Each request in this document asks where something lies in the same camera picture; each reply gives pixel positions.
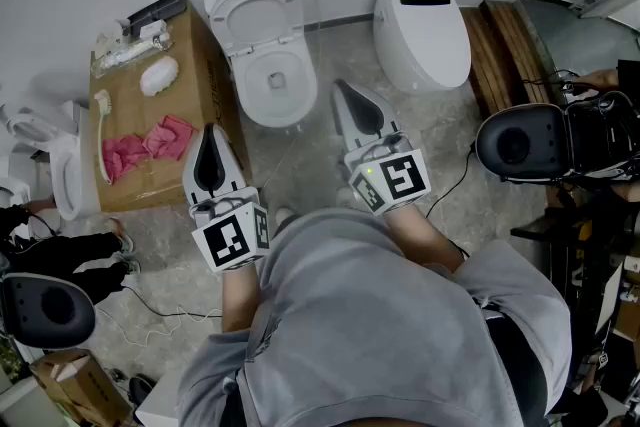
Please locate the white egg-shaped smart toilet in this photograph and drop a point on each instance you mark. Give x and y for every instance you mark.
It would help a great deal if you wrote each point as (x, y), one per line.
(425, 45)

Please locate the large cardboard box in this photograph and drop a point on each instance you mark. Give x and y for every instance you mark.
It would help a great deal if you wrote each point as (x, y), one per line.
(200, 80)

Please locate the small white box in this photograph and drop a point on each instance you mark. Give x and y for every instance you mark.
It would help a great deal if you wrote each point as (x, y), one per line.
(152, 30)

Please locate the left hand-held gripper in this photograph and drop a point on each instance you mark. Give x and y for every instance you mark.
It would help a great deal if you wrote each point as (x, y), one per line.
(230, 240)

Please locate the person's gray shirt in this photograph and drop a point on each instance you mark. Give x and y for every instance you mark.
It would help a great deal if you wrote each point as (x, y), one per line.
(360, 315)

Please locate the pink cloth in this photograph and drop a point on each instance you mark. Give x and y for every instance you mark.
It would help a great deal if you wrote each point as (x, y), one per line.
(122, 160)
(170, 137)

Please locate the small cardboard box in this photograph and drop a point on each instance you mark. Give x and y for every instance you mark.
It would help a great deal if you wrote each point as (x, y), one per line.
(80, 390)

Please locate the person's right forearm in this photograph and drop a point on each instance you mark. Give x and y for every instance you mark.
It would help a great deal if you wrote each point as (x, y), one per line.
(425, 235)

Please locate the white toilet lid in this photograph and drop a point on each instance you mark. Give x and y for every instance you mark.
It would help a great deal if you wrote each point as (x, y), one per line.
(255, 20)

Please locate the gray metal panel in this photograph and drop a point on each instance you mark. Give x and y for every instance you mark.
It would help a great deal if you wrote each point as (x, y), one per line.
(575, 35)

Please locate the person's shoe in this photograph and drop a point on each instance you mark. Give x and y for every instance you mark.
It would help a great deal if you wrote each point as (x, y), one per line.
(284, 217)
(347, 197)

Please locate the clear plastic bag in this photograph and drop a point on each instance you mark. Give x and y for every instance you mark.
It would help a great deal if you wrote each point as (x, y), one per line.
(125, 57)

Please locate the wooden slatted bench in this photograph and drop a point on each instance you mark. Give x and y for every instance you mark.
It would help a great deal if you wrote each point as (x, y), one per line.
(500, 55)

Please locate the person's left forearm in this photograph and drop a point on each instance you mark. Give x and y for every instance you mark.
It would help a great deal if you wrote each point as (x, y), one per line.
(240, 295)

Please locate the black plastic tray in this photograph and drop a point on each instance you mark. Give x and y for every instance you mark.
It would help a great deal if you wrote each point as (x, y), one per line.
(157, 7)

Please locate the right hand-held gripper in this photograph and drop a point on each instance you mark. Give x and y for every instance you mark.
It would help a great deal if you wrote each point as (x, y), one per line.
(400, 175)

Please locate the white spare toilet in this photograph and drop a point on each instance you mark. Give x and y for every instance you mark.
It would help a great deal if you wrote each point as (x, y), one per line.
(25, 127)
(70, 175)

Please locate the person's left shoe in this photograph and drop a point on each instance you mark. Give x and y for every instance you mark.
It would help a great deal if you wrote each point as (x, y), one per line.
(284, 217)

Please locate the white fluffy sponge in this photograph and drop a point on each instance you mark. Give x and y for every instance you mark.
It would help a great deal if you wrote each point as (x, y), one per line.
(159, 76)

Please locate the white flat board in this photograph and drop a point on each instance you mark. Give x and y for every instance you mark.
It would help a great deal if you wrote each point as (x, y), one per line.
(160, 405)

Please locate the black metal rack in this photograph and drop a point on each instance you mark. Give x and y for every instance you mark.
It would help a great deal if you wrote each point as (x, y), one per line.
(550, 235)

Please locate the person's right shoe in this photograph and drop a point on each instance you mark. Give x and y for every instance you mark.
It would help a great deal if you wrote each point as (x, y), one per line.
(347, 197)

